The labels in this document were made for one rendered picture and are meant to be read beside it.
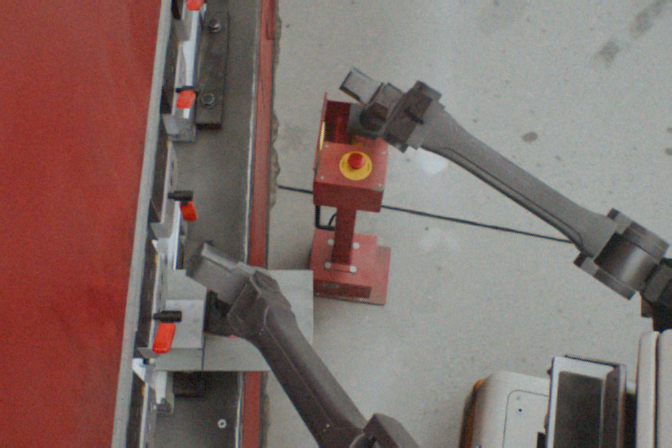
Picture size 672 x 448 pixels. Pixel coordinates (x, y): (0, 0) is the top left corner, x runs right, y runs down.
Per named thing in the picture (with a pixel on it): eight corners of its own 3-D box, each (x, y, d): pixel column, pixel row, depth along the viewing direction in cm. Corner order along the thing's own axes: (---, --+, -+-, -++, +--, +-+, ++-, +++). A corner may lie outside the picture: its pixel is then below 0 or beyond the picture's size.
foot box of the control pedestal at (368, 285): (385, 306, 237) (389, 293, 226) (306, 295, 237) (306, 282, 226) (391, 248, 245) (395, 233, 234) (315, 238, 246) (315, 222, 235)
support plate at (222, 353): (312, 371, 127) (312, 370, 127) (156, 371, 127) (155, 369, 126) (312, 272, 135) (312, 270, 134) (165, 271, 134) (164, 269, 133)
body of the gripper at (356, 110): (349, 106, 171) (359, 89, 164) (391, 117, 173) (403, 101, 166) (345, 130, 168) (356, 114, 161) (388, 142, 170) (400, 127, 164)
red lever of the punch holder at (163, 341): (170, 345, 103) (181, 308, 112) (140, 345, 103) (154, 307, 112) (171, 356, 104) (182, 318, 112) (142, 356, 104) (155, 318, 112)
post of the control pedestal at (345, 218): (349, 265, 229) (360, 183, 180) (332, 263, 229) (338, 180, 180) (351, 249, 231) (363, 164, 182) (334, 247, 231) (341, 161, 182)
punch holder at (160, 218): (171, 243, 125) (153, 199, 110) (120, 242, 124) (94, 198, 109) (178, 163, 131) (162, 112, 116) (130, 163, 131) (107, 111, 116)
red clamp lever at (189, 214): (199, 223, 129) (191, 198, 120) (175, 223, 129) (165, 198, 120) (200, 214, 130) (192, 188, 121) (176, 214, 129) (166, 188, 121)
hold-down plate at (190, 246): (204, 397, 136) (202, 393, 134) (174, 397, 136) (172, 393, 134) (214, 245, 149) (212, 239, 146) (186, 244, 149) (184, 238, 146)
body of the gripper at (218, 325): (205, 332, 119) (222, 321, 113) (210, 272, 123) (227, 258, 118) (243, 338, 122) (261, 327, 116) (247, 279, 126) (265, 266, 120)
